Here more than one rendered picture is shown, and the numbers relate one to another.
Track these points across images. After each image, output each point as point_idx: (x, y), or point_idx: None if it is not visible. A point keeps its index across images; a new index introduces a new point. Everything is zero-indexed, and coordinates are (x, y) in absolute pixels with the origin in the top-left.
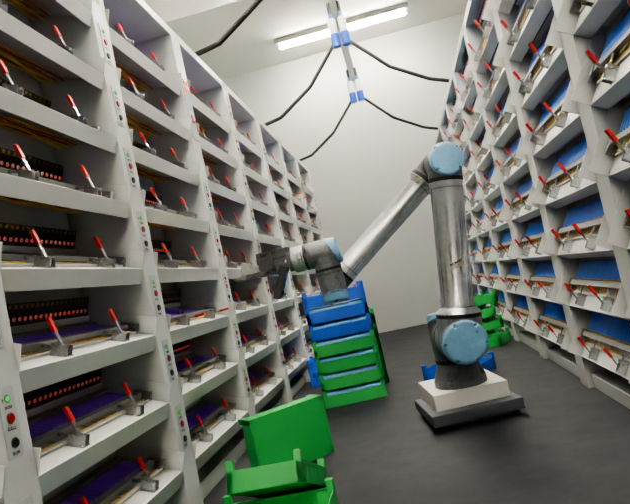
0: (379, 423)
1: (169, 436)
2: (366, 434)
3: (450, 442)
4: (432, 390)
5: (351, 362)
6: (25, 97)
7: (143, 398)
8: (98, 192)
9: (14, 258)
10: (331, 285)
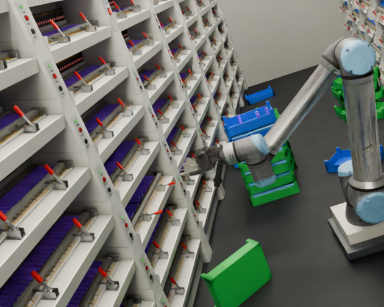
0: (301, 237)
1: None
2: (293, 254)
3: (364, 278)
4: (344, 224)
5: None
6: None
7: (135, 302)
8: (65, 184)
9: (27, 299)
10: (261, 176)
